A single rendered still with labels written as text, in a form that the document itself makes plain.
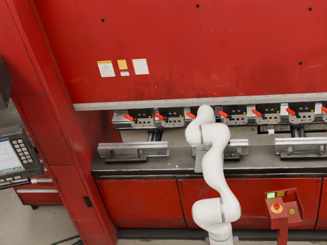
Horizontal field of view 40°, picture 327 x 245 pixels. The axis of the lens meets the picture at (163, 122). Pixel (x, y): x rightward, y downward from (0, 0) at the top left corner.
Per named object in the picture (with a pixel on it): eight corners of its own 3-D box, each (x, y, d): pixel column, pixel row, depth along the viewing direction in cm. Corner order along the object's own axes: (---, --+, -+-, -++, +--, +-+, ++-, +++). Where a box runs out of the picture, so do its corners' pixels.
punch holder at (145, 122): (132, 128, 296) (127, 109, 285) (134, 119, 302) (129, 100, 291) (154, 127, 293) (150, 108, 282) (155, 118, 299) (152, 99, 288)
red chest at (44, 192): (27, 215, 408) (-20, 137, 341) (44, 172, 444) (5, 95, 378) (79, 215, 398) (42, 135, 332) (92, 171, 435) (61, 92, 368)
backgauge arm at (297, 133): (294, 157, 313) (295, 143, 304) (286, 98, 359) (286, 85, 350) (305, 157, 311) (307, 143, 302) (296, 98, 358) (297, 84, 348)
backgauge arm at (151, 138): (147, 160, 332) (144, 147, 323) (157, 104, 379) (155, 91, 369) (157, 160, 331) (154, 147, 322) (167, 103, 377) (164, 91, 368)
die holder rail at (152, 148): (100, 158, 323) (97, 148, 316) (102, 151, 327) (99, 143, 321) (168, 156, 313) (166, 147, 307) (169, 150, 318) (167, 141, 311)
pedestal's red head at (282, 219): (270, 230, 283) (271, 213, 271) (264, 209, 295) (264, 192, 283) (302, 225, 282) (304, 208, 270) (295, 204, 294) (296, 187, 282)
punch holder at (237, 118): (223, 125, 285) (221, 105, 274) (223, 116, 291) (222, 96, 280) (247, 124, 282) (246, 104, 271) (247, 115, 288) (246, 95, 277)
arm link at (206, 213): (233, 240, 222) (231, 212, 206) (196, 244, 223) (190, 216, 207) (230, 220, 231) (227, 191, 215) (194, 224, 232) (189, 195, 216)
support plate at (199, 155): (194, 172, 284) (194, 171, 283) (196, 143, 303) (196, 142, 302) (223, 172, 280) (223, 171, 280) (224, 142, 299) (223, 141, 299)
